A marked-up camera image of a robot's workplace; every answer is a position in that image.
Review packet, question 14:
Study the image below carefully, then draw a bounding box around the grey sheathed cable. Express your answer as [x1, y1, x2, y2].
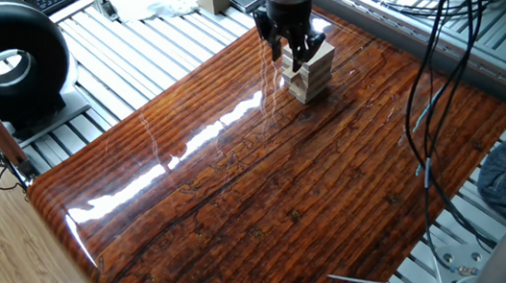
[403, 83, 459, 178]

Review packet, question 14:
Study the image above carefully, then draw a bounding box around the aluminium frame post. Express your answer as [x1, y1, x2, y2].
[89, 0, 121, 25]

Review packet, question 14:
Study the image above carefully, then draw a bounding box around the thin black dangling cable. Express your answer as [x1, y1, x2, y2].
[0, 145, 30, 205]

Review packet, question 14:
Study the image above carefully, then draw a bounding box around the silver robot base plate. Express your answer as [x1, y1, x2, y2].
[433, 242, 484, 283]

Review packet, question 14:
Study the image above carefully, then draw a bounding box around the grey aluminium beam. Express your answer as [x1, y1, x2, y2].
[312, 0, 506, 124]

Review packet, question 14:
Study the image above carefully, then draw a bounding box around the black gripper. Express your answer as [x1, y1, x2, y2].
[251, 0, 331, 78]

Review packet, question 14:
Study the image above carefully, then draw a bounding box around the white crumpled cloth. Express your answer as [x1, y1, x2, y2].
[108, 0, 203, 27]

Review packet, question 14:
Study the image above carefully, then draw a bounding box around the white zip tie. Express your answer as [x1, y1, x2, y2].
[325, 267, 388, 283]

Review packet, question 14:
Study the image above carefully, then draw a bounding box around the wooden jenga block tower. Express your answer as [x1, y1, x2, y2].
[275, 36, 343, 107]

